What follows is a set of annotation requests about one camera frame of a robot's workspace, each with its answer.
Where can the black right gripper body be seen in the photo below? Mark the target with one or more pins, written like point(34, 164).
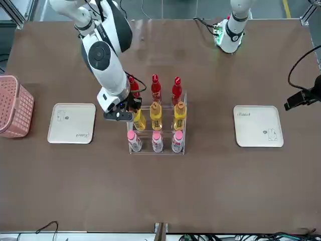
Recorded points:
point(131, 104)

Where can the yellow pear drink bottle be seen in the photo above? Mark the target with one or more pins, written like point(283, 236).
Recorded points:
point(179, 118)
point(140, 123)
point(156, 118)

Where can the red Coca-Cola bottle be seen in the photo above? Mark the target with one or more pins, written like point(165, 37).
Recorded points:
point(134, 88)
point(156, 88)
point(176, 90)

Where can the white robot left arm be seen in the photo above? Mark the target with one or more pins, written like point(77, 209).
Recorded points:
point(234, 35)

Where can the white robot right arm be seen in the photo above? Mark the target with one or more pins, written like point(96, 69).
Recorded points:
point(107, 65)

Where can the clear acrylic tiered shelf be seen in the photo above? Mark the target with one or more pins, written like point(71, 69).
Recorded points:
point(167, 140)

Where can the pink-capped white drink bottle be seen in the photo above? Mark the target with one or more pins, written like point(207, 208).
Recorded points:
point(135, 143)
point(178, 144)
point(157, 144)

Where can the cream rabbit-print tray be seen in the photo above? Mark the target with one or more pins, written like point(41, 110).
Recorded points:
point(255, 130)
point(72, 125)

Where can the pink plastic basket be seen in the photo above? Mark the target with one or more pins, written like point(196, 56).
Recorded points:
point(15, 108)

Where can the dark grey wrist camera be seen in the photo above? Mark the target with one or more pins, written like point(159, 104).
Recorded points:
point(118, 116)

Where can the aluminium camera mount post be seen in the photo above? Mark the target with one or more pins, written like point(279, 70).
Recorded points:
point(161, 232)

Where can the aluminium frame post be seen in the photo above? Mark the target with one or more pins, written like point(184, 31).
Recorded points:
point(307, 15)

